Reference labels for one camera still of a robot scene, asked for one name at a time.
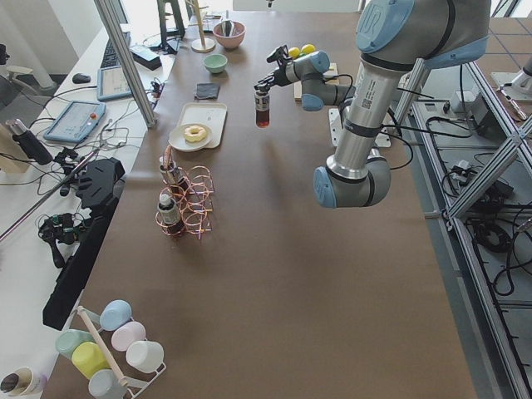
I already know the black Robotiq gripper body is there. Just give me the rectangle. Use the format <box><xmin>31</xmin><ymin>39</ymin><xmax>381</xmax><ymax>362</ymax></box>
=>
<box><xmin>259</xmin><ymin>45</ymin><xmax>294</xmax><ymax>87</ymax></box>

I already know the tea bottle white cap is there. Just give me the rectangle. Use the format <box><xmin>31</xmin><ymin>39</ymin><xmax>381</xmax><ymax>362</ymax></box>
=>
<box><xmin>254</xmin><ymin>89</ymin><xmax>270</xmax><ymax>128</ymax></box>

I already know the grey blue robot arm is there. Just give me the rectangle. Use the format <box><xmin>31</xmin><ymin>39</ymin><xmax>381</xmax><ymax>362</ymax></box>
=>
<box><xmin>254</xmin><ymin>1</ymin><xmax>490</xmax><ymax>208</ymax></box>

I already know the cream rectangular tray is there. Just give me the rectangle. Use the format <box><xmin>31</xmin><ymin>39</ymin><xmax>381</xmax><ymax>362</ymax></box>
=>
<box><xmin>175</xmin><ymin>102</ymin><xmax>227</xmax><ymax>149</ymax></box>

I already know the right tea bottle in rack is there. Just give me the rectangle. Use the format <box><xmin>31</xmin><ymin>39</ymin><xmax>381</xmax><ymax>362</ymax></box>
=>
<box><xmin>160</xmin><ymin>163</ymin><xmax>189</xmax><ymax>194</ymax></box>

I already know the tea bottle in rack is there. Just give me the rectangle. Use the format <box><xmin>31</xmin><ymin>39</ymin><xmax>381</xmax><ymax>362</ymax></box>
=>
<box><xmin>158</xmin><ymin>193</ymin><xmax>185</xmax><ymax>236</ymax></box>
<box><xmin>160</xmin><ymin>163</ymin><xmax>189</xmax><ymax>194</ymax></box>

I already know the middle tea bottle in rack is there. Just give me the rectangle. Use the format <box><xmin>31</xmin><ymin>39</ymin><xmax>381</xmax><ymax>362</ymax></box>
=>
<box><xmin>158</xmin><ymin>193</ymin><xmax>185</xmax><ymax>236</ymax></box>

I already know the upper whole lemon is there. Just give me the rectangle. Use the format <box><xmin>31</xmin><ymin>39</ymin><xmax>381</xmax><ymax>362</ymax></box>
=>
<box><xmin>288</xmin><ymin>47</ymin><xmax>301</xmax><ymax>59</ymax></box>

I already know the whole lemon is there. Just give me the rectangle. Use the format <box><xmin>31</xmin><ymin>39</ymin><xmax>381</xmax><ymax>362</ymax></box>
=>
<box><xmin>300</xmin><ymin>43</ymin><xmax>316</xmax><ymax>56</ymax></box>
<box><xmin>288</xmin><ymin>47</ymin><xmax>301</xmax><ymax>59</ymax></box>

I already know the lower whole lemon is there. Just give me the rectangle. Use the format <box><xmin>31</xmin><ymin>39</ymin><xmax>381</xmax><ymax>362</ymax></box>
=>
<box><xmin>300</xmin><ymin>43</ymin><xmax>316</xmax><ymax>56</ymax></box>

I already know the pink bowl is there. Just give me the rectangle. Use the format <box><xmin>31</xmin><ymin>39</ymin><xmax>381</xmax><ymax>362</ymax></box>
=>
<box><xmin>213</xmin><ymin>21</ymin><xmax>246</xmax><ymax>50</ymax></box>

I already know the green bowl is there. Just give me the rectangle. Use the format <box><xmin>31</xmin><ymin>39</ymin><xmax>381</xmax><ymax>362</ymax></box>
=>
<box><xmin>203</xmin><ymin>54</ymin><xmax>228</xmax><ymax>74</ymax></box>

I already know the grey folded cloth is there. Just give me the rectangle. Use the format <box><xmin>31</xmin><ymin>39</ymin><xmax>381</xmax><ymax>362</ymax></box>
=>
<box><xmin>195</xmin><ymin>82</ymin><xmax>220</xmax><ymax>100</ymax></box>

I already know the wooden mug tree stand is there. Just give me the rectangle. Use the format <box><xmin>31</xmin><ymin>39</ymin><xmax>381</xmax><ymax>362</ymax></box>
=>
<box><xmin>185</xmin><ymin>0</ymin><xmax>216</xmax><ymax>53</ymax></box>

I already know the glazed donut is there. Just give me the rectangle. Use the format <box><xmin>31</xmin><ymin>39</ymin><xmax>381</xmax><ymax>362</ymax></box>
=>
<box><xmin>184</xmin><ymin>125</ymin><xmax>208</xmax><ymax>143</ymax></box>

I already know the white round plate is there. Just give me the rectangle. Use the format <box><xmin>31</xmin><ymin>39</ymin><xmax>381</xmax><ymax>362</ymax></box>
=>
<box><xmin>169</xmin><ymin>123</ymin><xmax>212</xmax><ymax>152</ymax></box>

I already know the far teach pendant tablet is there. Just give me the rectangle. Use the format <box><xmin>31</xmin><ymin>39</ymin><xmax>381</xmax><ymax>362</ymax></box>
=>
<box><xmin>96</xmin><ymin>66</ymin><xmax>132</xmax><ymax>101</ymax></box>

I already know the teach pendant tablet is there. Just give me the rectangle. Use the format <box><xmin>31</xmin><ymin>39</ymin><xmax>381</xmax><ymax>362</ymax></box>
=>
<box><xmin>96</xmin><ymin>66</ymin><xmax>132</xmax><ymax>101</ymax></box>
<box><xmin>43</xmin><ymin>101</ymin><xmax>106</xmax><ymax>144</ymax></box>

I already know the black keyboard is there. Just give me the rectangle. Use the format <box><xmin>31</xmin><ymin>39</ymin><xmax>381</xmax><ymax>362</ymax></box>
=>
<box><xmin>100</xmin><ymin>39</ymin><xmax>121</xmax><ymax>69</ymax></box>

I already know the black computer mouse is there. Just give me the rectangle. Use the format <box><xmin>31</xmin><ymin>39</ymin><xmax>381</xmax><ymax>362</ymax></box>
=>
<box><xmin>71</xmin><ymin>73</ymin><xmax>91</xmax><ymax>84</ymax></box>

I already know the near teach pendant tablet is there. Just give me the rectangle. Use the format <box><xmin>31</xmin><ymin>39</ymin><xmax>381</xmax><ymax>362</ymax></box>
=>
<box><xmin>43</xmin><ymin>101</ymin><xmax>106</xmax><ymax>144</ymax></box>

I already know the black long stand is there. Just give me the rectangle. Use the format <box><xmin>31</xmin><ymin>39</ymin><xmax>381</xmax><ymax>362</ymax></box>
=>
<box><xmin>39</xmin><ymin>158</ymin><xmax>125</xmax><ymax>331</ymax></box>

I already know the blue cup on rack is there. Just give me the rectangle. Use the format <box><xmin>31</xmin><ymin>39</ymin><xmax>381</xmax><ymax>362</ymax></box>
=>
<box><xmin>100</xmin><ymin>299</ymin><xmax>132</xmax><ymax>331</ymax></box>

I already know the pink cup on rack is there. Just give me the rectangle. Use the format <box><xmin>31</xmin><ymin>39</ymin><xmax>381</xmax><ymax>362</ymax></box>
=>
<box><xmin>111</xmin><ymin>321</ymin><xmax>146</xmax><ymax>352</ymax></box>

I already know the white cup on rack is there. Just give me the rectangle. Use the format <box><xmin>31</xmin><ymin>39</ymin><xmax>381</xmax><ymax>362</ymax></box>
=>
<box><xmin>126</xmin><ymin>340</ymin><xmax>165</xmax><ymax>373</ymax></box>

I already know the green cup on rack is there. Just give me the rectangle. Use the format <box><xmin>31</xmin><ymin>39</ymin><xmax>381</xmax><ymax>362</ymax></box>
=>
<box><xmin>55</xmin><ymin>329</ymin><xmax>94</xmax><ymax>360</ymax></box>

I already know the yellow cup on rack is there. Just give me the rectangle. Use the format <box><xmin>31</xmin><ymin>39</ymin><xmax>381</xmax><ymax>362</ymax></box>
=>
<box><xmin>71</xmin><ymin>342</ymin><xmax>111</xmax><ymax>380</ymax></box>

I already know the white cup drying rack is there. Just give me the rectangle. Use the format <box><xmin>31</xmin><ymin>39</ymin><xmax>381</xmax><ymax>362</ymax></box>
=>
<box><xmin>76</xmin><ymin>305</ymin><xmax>167</xmax><ymax>399</ymax></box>

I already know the grey cup on rack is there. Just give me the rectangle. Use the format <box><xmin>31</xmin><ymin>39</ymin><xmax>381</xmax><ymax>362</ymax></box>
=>
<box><xmin>88</xmin><ymin>369</ymin><xmax>127</xmax><ymax>399</ymax></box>

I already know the paper cup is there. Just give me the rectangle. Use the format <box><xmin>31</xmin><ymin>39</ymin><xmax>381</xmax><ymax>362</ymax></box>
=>
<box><xmin>1</xmin><ymin>367</ymin><xmax>48</xmax><ymax>397</ymax></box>

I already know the copper wire bottle rack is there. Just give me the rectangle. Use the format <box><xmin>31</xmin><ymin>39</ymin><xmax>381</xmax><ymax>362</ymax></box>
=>
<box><xmin>155</xmin><ymin>145</ymin><xmax>215</xmax><ymax>239</ymax></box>

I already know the aluminium frame post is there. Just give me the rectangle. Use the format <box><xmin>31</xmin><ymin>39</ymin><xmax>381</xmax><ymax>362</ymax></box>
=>
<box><xmin>94</xmin><ymin>0</ymin><xmax>156</xmax><ymax>128</ymax></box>

